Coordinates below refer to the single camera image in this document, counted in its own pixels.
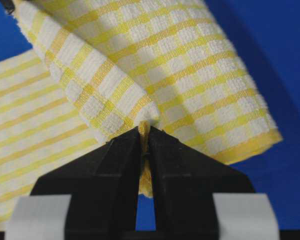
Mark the yellow white striped towel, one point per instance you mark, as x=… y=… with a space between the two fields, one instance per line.
x=98 y=68

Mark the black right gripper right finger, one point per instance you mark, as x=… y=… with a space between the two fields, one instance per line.
x=183 y=183

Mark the blue table cloth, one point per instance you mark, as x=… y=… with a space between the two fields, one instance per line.
x=276 y=171

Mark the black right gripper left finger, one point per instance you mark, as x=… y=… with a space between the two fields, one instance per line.
x=103 y=185

